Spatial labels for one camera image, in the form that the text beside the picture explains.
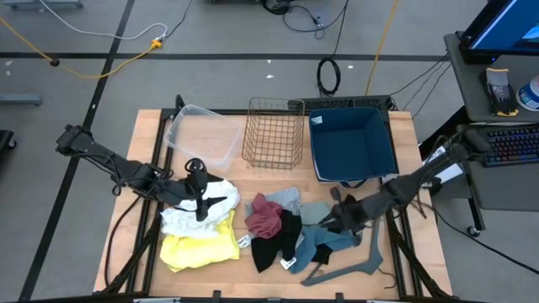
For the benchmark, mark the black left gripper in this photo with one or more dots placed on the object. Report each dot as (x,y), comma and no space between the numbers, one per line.
(197,183)

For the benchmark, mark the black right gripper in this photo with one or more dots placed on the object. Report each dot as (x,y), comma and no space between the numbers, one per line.
(351,212)

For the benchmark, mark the sage green sock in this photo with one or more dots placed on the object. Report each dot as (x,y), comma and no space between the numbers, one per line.
(313,212)

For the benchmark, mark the white fluffy cloth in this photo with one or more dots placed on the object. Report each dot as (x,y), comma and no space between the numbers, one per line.
(185,223)

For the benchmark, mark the blue cloth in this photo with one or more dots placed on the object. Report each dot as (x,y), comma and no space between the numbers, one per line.
(311,244)

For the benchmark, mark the light grey cloth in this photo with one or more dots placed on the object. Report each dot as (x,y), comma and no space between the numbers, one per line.
(288,198)

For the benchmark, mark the yellow cloth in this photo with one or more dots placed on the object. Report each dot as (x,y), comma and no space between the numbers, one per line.
(198,252)

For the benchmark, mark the white paper tag pants 6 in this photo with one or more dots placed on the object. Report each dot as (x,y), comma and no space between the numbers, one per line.
(244,241)

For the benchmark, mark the maroon cloth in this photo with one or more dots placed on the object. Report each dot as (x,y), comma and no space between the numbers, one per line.
(265,221)

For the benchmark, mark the grey clothes hanger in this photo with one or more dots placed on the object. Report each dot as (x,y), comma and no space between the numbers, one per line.
(372,263)

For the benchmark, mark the white paper tag pants 5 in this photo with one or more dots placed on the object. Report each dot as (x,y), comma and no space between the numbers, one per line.
(288,263)

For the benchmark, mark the black pants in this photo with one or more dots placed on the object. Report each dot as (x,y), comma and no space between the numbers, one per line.
(273,248)

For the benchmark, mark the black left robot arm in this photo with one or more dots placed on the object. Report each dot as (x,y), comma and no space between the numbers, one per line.
(126,168)

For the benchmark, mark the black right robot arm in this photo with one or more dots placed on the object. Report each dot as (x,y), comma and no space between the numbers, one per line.
(404,187)

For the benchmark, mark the navy fabric storage bin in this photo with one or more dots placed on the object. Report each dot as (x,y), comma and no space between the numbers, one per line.
(349,143)

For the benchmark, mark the clear plastic storage bin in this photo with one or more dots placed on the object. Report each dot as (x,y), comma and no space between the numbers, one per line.
(202,139)

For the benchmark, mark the black vented equipment box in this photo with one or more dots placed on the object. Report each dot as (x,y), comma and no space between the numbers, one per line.
(341,102)

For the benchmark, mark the grey equipment cart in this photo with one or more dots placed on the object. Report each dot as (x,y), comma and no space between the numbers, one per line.
(476,84)

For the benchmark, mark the backlit black keyboard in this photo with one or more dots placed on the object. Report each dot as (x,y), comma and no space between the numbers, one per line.
(513,145)

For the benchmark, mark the grey work gloves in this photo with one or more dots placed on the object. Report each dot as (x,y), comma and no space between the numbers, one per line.
(499,92)

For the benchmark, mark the black chair base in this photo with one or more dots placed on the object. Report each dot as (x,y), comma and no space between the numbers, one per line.
(275,5)

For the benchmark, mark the black wheeled base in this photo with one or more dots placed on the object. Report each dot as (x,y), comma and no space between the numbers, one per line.
(6,141)

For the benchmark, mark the grey metal table foot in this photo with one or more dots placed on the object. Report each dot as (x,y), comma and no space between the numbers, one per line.
(42,3)
(19,99)

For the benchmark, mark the white wipes container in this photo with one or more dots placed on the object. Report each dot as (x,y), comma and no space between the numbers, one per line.
(531,94)

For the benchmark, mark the black computer monitor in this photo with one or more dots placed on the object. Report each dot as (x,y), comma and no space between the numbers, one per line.
(505,29)

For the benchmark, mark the black table edge bracket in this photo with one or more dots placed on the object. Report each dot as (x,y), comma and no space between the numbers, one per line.
(217,295)
(339,296)

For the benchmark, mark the black metal table frame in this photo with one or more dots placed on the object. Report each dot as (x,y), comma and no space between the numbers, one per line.
(168,113)

